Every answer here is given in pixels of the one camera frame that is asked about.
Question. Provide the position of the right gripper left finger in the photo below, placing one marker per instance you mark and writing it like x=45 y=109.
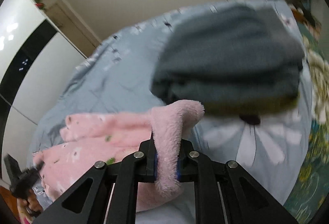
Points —
x=105 y=193

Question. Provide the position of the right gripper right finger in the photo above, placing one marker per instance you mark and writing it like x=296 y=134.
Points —
x=226 y=192

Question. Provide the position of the pink fleece pajama garment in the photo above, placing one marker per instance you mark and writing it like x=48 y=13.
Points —
x=91 y=137

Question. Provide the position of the person's left hand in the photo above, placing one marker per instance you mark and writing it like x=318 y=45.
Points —
x=31 y=203

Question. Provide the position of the green floral bedsheet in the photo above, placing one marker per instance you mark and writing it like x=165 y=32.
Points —
x=311 y=188

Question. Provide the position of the blue floral duvet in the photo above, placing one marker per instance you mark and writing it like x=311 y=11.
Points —
x=117 y=78

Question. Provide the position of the white black wardrobe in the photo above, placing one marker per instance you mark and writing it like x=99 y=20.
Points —
x=36 y=62

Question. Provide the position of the dark grey folded garment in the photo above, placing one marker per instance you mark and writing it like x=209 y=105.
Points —
x=237 y=60

